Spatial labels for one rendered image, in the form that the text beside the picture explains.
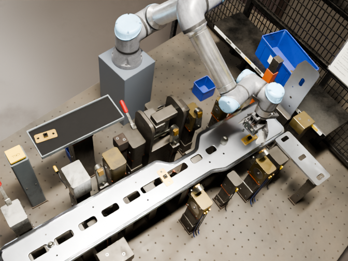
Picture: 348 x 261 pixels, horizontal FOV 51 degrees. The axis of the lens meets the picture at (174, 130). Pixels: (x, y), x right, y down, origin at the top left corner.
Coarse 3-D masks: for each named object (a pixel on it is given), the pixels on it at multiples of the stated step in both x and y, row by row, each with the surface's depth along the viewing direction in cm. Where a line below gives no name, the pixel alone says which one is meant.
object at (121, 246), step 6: (120, 240) 141; (108, 246) 139; (114, 246) 139; (120, 246) 139; (126, 246) 140; (102, 252) 137; (108, 252) 138; (114, 252) 138; (120, 252) 138; (126, 252) 138; (132, 252) 139; (102, 258) 136; (108, 258) 136; (114, 258) 137; (120, 258) 137; (126, 258) 137; (132, 258) 142
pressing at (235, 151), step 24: (240, 120) 182; (216, 144) 173; (240, 144) 175; (264, 144) 177; (144, 168) 161; (168, 168) 163; (192, 168) 164; (216, 168) 166; (120, 192) 154; (168, 192) 157; (72, 216) 146; (96, 216) 147; (120, 216) 148; (24, 240) 139; (48, 240) 140; (72, 240) 141; (96, 240) 142
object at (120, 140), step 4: (116, 136) 157; (120, 136) 157; (124, 136) 157; (116, 140) 156; (120, 140) 156; (124, 140) 156; (116, 144) 157; (120, 144) 155; (124, 144) 157; (120, 148) 157; (124, 148) 159; (124, 152) 164; (124, 156) 167; (124, 176) 185
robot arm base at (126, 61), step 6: (114, 48) 174; (114, 54) 174; (120, 54) 172; (126, 54) 171; (132, 54) 171; (138, 54) 175; (114, 60) 175; (120, 60) 173; (126, 60) 174; (132, 60) 174; (138, 60) 176; (120, 66) 176; (126, 66) 175; (132, 66) 176; (138, 66) 179
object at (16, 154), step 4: (12, 148) 141; (16, 148) 141; (20, 148) 141; (8, 152) 140; (12, 152) 140; (16, 152) 140; (20, 152) 140; (8, 156) 139; (12, 156) 139; (16, 156) 139; (20, 156) 140; (24, 156) 140; (12, 160) 138; (16, 160) 139
